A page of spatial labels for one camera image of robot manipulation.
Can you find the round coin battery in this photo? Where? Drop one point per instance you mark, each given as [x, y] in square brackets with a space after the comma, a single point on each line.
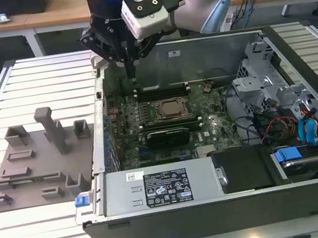
[206, 88]

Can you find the green motherboard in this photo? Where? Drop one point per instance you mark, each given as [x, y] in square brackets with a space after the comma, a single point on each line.
[205, 109]

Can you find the silver CPU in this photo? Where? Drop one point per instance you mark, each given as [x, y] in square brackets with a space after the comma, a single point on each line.
[172, 107]

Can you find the grey power supply unit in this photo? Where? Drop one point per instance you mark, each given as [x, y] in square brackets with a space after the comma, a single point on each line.
[119, 193]

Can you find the hard disk in blue carrier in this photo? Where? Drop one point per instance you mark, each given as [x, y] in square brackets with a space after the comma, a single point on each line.
[288, 155]

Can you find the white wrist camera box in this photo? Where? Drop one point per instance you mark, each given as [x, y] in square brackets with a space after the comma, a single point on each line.
[150, 21]

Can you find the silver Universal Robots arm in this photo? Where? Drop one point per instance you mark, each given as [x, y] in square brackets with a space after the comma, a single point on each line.
[191, 12]

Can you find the blue case latch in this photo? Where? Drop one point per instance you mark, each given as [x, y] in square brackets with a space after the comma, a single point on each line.
[81, 201]

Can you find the black open PC case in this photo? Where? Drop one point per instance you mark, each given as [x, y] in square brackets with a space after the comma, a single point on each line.
[221, 217]

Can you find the white power strip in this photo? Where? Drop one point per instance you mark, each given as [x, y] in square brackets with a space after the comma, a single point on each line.
[228, 23]

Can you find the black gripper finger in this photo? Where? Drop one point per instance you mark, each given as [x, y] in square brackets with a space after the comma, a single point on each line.
[100, 48]
[146, 47]

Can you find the grey parts rack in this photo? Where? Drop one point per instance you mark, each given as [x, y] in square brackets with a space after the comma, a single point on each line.
[42, 160]

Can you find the black graphics card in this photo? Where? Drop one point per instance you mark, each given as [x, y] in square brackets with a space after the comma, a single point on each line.
[168, 138]

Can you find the black plastic shroud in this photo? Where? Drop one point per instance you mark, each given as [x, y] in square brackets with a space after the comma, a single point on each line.
[244, 169]

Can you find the silver metal drive cage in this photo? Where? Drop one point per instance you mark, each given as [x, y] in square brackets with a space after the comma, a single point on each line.
[249, 84]

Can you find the silver chipset heatsink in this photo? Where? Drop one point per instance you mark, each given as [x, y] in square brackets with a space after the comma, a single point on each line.
[205, 150]

